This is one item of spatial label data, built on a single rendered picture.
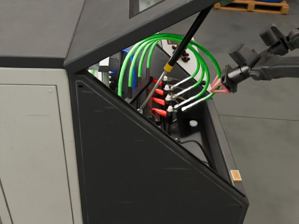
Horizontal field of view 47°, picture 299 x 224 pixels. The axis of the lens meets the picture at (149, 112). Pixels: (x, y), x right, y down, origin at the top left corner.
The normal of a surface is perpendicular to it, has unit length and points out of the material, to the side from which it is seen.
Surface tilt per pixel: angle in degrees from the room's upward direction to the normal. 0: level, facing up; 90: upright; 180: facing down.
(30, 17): 0
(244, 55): 58
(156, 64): 90
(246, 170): 0
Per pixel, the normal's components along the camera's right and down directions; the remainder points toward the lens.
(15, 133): 0.04, 0.58
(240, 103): 0.05, -0.81
